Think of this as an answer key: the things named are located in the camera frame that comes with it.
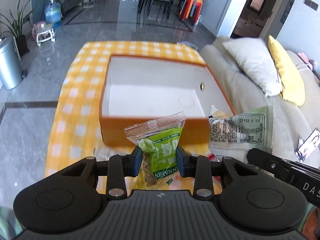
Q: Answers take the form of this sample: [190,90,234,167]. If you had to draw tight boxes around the white cushion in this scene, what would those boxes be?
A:
[222,37,283,97]

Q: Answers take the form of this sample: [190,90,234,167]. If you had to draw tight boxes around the potted green plant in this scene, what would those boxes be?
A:
[1,0,33,57]

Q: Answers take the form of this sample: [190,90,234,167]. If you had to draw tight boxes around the yellow cushion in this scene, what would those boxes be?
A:
[268,35,305,106]

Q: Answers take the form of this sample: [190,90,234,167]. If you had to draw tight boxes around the beige sofa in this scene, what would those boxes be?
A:
[200,36,319,161]

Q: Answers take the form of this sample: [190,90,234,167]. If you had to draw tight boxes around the orange cardboard box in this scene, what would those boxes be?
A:
[99,55,235,147]

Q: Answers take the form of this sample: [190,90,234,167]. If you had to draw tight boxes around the yellow white checkered tablecloth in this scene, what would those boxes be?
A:
[44,40,223,196]

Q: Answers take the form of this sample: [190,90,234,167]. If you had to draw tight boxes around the blue water jug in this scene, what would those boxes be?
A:
[44,0,62,28]

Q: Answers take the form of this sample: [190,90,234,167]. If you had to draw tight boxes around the silver trash bin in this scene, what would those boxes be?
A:
[0,37,23,90]

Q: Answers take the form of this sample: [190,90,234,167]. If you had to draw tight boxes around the orange plastic stools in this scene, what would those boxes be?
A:
[179,0,203,25]

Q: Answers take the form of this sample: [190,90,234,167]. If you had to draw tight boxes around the green raisin snack packet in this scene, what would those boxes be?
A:
[124,112,185,190]

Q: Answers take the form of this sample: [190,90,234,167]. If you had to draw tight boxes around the white small stool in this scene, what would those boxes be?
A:
[35,23,55,47]

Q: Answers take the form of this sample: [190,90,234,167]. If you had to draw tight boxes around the pale green snack bag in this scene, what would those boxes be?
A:
[208,105,274,153]

